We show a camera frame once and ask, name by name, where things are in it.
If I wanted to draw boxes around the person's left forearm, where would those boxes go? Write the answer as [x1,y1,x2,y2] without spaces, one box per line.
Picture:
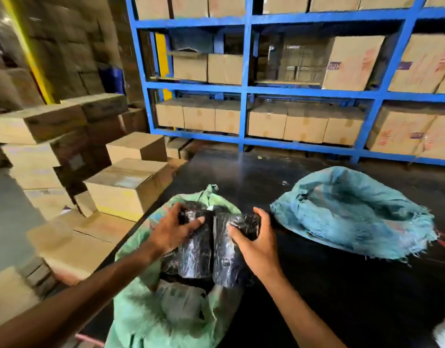
[0,242,165,348]

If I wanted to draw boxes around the person's right hand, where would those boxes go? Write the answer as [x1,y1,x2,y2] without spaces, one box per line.
[226,206,284,281]

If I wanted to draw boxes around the green woven sack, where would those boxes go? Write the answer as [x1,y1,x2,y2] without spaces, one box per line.
[105,184,245,348]

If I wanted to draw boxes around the person's left hand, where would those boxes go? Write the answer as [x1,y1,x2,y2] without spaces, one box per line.
[148,202,207,256]

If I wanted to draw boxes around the blue metal shelf rack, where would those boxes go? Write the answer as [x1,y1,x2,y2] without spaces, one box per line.
[125,0,445,168]

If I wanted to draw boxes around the yellow vertical post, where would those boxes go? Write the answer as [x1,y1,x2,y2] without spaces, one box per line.
[155,32,174,102]

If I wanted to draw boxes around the blue woven sack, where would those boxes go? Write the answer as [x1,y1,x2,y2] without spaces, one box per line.
[270,166,438,263]

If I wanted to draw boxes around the yellow steel column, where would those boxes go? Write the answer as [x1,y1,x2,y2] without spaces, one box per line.
[0,0,56,105]

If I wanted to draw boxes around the rows of red printed boxes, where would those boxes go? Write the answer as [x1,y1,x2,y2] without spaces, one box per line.
[133,0,445,162]

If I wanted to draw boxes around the pile of brown cardboard boxes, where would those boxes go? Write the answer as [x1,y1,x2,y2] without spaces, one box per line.
[0,0,190,323]

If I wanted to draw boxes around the black roll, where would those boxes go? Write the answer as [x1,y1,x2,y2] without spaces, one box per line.
[212,213,262,289]
[177,209,215,279]

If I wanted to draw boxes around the flat cardboard sheet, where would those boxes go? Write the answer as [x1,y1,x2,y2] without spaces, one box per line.
[254,80,321,87]

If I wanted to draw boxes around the person's right forearm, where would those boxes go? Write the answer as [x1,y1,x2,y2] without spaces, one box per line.
[258,271,348,348]

